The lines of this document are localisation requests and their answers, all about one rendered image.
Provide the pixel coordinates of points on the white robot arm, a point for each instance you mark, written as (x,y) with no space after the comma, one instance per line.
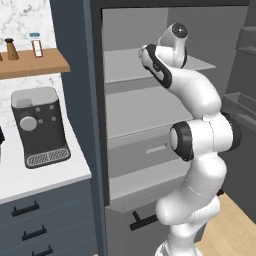
(200,133)

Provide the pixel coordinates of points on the grey fridge shelf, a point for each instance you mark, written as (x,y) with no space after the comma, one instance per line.
(140,110)
(126,65)

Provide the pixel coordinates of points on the grey fridge crisper drawer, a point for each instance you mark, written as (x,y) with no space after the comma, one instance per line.
(133,160)

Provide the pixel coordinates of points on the dark blue tall cabinet panel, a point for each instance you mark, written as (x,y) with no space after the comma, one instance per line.
(76,100)

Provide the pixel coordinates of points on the black and grey coffee machine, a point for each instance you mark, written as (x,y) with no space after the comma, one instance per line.
(40,126)

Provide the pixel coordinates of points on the grey open fridge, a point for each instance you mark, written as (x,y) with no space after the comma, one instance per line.
(133,30)

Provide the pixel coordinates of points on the dark blue drawer front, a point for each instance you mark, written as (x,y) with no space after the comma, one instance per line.
(66,228)
(73,248)
(60,201)

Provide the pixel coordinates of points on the grey freezer drawer front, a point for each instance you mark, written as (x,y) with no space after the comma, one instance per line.
(116,233)

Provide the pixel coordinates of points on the grey fridge door bin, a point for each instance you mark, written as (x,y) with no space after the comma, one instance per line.
(241,106)
(248,40)

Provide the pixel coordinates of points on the grey fridge door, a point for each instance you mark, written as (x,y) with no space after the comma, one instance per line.
(245,153)

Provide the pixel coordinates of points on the spice jar with blue lid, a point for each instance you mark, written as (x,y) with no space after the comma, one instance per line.
(36,46)

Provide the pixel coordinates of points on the black countertop appliance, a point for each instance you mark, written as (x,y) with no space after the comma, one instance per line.
(1,140)

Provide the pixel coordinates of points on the brown pepper mill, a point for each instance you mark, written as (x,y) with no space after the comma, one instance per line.
(12,50)

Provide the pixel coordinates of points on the wooden wall shelf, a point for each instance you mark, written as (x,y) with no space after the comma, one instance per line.
(30,65)

